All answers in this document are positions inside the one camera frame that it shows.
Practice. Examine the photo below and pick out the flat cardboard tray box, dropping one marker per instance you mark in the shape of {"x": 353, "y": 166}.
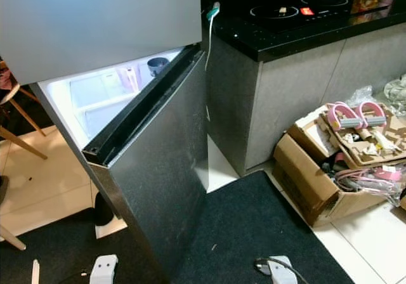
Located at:
{"x": 311, "y": 129}

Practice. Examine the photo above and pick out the black floor mat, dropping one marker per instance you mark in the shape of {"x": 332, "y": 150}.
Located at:
{"x": 228, "y": 233}

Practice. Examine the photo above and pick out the black induction hob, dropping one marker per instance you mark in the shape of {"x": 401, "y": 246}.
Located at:
{"x": 292, "y": 6}

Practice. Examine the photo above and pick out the white flat strip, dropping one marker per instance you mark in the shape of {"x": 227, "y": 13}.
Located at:
{"x": 35, "y": 272}

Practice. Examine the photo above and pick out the black fridge foot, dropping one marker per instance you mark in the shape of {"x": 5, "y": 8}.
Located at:
{"x": 103, "y": 209}

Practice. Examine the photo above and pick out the green crumpled cloth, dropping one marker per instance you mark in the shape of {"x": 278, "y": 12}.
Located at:
{"x": 396, "y": 94}

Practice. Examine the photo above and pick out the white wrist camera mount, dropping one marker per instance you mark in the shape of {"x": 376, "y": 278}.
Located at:
{"x": 280, "y": 271}
{"x": 103, "y": 270}

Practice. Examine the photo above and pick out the grey two-door fridge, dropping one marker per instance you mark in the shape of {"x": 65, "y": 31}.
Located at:
{"x": 101, "y": 18}

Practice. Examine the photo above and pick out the glass fridge shelf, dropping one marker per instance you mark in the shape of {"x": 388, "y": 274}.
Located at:
{"x": 101, "y": 103}

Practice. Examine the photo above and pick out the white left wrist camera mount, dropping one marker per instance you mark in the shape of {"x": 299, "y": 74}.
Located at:
{"x": 103, "y": 270}

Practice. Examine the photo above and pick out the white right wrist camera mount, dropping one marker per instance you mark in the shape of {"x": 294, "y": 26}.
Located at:
{"x": 280, "y": 271}

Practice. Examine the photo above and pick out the person in pink shirt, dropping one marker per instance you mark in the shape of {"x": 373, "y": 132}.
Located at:
{"x": 6, "y": 78}

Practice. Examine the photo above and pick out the dark round fridge knob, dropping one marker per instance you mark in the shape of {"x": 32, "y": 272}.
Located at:
{"x": 157, "y": 66}

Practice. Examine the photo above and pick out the large cardboard box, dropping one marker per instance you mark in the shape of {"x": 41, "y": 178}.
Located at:
{"x": 311, "y": 182}

